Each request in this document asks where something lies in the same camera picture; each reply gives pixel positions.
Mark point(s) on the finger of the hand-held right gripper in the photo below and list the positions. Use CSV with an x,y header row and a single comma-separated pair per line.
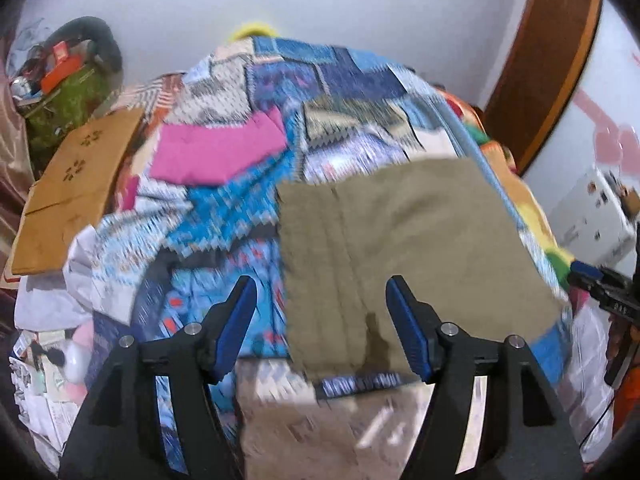
x,y
592,276

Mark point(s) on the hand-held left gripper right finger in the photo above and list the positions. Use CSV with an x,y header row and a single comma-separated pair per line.
x,y
409,322

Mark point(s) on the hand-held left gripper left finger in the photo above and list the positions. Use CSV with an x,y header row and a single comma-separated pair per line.
x,y
236,317

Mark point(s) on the olive green pants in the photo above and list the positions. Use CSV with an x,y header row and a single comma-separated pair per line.
x,y
415,240

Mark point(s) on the white cardboard box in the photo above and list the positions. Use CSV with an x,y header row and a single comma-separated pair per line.
x,y
592,222

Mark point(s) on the white plastic bag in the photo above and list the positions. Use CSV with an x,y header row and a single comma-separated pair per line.
x,y
587,370

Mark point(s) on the multicoloured fleece blanket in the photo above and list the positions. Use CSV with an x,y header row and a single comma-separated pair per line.
x,y
520,200

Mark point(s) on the blue patchwork blanket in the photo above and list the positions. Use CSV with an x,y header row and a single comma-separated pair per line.
x,y
280,160

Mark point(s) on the pink cloth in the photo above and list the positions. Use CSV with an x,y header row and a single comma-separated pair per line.
x,y
220,147

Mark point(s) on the pile of papers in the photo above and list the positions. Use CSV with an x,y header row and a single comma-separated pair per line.
x,y
40,390

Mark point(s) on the brown cardboard box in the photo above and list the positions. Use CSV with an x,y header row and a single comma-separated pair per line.
x,y
72,185

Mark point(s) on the green printed bag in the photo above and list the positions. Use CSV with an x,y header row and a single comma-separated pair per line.
x,y
65,105

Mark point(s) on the yellow pillow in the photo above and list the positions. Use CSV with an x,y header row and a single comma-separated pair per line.
x,y
252,31

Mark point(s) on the orange box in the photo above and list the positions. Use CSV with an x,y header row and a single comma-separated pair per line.
x,y
60,70

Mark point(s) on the dark round cushion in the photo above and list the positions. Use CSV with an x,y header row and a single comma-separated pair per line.
x,y
97,42

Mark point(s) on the brown wooden door frame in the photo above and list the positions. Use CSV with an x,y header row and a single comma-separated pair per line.
x,y
545,60

